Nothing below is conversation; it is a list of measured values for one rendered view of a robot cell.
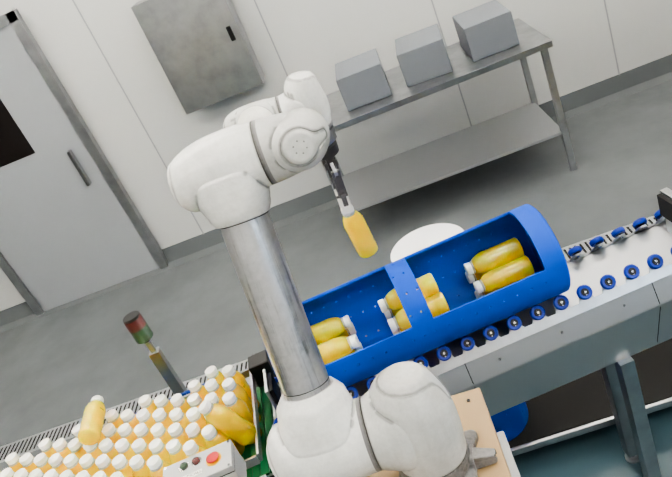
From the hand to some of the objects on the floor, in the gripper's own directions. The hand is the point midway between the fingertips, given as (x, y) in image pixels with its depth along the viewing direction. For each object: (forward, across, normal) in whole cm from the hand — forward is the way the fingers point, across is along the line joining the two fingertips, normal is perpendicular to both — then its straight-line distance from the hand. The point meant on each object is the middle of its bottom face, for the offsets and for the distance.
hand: (343, 201), depth 203 cm
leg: (+137, -37, -68) cm, 157 cm away
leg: (+138, -23, -69) cm, 156 cm away
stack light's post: (+149, +12, +73) cm, 166 cm away
